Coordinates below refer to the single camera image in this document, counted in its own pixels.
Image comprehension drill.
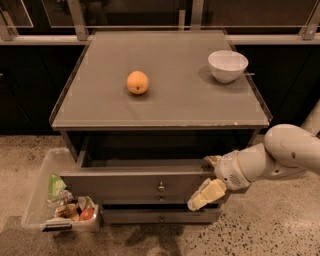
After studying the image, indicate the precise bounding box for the clear plastic bin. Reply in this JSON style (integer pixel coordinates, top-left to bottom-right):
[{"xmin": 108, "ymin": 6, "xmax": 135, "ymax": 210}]
[{"xmin": 21, "ymin": 148, "xmax": 100, "ymax": 232}]

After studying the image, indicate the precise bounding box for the grey drawer cabinet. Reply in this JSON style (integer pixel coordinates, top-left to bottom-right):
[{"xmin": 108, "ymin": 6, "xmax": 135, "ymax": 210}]
[{"xmin": 50, "ymin": 31, "xmax": 272, "ymax": 213}]

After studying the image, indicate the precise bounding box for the green snack bag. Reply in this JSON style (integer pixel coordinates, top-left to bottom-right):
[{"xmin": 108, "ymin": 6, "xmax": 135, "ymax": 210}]
[{"xmin": 48, "ymin": 173, "xmax": 66, "ymax": 200}]

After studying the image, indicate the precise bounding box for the brown snack packet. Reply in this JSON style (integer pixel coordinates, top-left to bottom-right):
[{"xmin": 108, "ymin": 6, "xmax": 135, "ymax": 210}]
[{"xmin": 54, "ymin": 203, "xmax": 79, "ymax": 221}]

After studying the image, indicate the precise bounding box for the white ceramic bowl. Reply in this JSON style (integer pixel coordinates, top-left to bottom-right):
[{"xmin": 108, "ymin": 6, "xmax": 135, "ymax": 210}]
[{"xmin": 208, "ymin": 50, "xmax": 249, "ymax": 83}]

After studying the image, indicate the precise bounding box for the grey top drawer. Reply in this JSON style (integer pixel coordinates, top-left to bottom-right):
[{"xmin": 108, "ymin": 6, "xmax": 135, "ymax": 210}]
[{"xmin": 59, "ymin": 135, "xmax": 249, "ymax": 205}]

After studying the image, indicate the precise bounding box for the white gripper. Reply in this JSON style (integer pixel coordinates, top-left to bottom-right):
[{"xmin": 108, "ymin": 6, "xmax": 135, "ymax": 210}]
[{"xmin": 187, "ymin": 148, "xmax": 267, "ymax": 211}]

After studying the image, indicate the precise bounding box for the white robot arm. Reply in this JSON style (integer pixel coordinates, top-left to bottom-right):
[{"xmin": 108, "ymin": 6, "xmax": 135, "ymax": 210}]
[{"xmin": 187, "ymin": 100, "xmax": 320, "ymax": 211}]

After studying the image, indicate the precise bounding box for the red apple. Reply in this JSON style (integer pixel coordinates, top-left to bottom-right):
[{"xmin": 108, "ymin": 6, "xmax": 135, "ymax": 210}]
[{"xmin": 79, "ymin": 208, "xmax": 94, "ymax": 221}]

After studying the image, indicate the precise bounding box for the grey drawer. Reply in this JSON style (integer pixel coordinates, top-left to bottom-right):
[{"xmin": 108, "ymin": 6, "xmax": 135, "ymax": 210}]
[
  {"xmin": 101, "ymin": 209, "xmax": 221, "ymax": 224},
  {"xmin": 59, "ymin": 135, "xmax": 249, "ymax": 205}
]

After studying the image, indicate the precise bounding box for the metal railing frame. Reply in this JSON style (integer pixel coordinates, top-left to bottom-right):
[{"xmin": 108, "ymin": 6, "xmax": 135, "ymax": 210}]
[{"xmin": 0, "ymin": 0, "xmax": 320, "ymax": 41}]

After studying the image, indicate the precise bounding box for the orange fruit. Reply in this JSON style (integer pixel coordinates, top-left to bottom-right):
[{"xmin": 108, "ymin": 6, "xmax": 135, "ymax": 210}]
[{"xmin": 126, "ymin": 71, "xmax": 149, "ymax": 95}]

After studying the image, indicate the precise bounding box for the grey bottom drawer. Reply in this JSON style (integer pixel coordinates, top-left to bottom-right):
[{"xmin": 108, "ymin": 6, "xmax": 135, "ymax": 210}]
[{"xmin": 101, "ymin": 209, "xmax": 221, "ymax": 224}]

